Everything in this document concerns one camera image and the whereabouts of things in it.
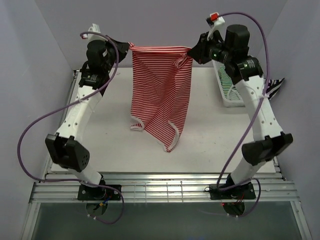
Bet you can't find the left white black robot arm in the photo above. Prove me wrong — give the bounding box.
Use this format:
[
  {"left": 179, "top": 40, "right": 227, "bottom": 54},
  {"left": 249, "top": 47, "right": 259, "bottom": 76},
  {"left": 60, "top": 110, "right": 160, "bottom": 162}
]
[{"left": 45, "top": 40, "right": 130, "bottom": 200}]

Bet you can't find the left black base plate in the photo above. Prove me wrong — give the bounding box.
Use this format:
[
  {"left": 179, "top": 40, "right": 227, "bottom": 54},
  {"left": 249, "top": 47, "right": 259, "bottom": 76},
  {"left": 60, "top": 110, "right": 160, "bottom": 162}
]
[{"left": 77, "top": 184, "right": 122, "bottom": 201}]

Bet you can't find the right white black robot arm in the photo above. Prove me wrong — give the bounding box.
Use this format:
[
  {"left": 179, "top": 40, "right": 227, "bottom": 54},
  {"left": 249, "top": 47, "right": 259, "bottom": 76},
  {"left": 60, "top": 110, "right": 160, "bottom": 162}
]
[{"left": 187, "top": 24, "right": 293, "bottom": 199}]

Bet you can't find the red white striped tank top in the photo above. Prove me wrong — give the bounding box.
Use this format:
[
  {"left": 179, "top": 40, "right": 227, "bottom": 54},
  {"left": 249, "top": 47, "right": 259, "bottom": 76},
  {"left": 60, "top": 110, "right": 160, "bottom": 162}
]
[{"left": 130, "top": 43, "right": 193, "bottom": 152}]

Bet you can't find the white plastic basket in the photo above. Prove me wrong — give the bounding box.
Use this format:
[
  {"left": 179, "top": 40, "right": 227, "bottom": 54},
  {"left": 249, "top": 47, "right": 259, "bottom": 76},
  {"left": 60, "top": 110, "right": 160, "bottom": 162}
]
[{"left": 212, "top": 60, "right": 244, "bottom": 108}]

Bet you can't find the aluminium frame rail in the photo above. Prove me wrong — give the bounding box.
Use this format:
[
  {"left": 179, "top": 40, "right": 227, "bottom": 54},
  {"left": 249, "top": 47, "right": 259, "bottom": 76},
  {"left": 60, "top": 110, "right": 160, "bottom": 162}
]
[{"left": 30, "top": 172, "right": 300, "bottom": 204}]

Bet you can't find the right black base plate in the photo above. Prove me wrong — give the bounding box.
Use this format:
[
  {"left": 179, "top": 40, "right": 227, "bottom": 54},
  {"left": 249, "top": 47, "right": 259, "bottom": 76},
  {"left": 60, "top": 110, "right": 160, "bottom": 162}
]
[{"left": 204, "top": 182, "right": 256, "bottom": 200}]

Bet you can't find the black white striped tank top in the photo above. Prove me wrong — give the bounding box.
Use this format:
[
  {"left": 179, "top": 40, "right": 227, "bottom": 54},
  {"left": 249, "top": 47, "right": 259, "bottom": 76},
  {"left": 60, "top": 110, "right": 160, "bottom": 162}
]
[{"left": 266, "top": 78, "right": 286, "bottom": 100}]

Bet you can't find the green white striped tank top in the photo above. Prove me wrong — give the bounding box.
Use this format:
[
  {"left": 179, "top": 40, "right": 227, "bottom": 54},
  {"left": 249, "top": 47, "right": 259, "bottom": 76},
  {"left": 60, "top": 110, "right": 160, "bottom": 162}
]
[{"left": 217, "top": 65, "right": 241, "bottom": 101}]

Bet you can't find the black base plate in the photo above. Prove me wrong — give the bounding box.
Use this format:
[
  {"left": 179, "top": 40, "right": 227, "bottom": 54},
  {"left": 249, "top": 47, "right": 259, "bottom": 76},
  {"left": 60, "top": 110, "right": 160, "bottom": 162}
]
[
  {"left": 204, "top": 182, "right": 256, "bottom": 200},
  {"left": 77, "top": 184, "right": 122, "bottom": 201}
]

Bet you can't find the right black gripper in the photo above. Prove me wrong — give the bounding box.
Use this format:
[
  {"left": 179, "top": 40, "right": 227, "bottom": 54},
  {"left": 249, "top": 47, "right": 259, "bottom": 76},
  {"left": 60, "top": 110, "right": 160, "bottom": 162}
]
[{"left": 187, "top": 31, "right": 233, "bottom": 66}]

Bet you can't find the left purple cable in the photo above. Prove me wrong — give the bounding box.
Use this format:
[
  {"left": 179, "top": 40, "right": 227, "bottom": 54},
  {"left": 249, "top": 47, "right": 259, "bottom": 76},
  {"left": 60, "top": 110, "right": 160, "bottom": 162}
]
[{"left": 16, "top": 31, "right": 125, "bottom": 225}]

